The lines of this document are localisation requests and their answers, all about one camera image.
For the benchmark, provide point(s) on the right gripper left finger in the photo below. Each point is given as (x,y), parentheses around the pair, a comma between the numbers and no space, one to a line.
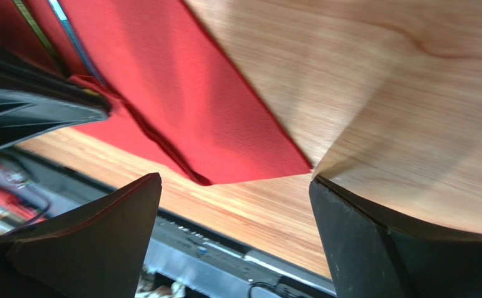
(96,250)

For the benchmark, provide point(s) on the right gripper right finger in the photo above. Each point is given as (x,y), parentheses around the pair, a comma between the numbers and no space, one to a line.
(375,251)

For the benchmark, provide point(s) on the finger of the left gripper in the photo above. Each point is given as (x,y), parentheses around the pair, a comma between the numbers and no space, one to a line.
(34,102)

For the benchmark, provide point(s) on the gold spoon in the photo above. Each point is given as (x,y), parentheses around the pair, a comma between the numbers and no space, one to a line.
(41,36)

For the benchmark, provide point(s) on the red paper napkin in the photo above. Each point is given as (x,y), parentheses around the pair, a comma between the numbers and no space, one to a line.
(176,97)

